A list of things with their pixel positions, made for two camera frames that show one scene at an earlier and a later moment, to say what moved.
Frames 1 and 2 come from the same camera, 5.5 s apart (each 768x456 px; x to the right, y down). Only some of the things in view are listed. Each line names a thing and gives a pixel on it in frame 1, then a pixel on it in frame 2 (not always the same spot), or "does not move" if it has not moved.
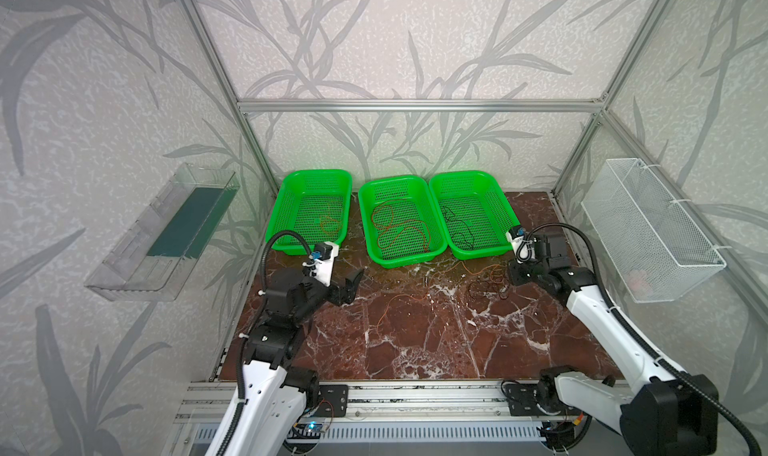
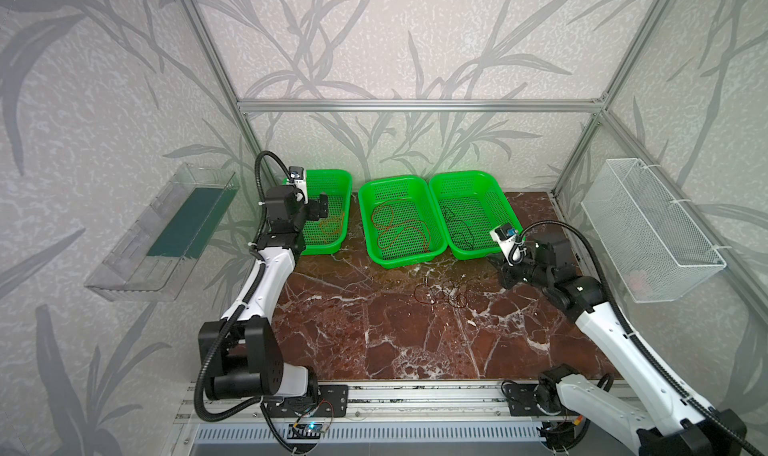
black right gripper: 519,269 does not move
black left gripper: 334,289 to 315,207
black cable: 450,218 does not move
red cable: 382,217 does not move
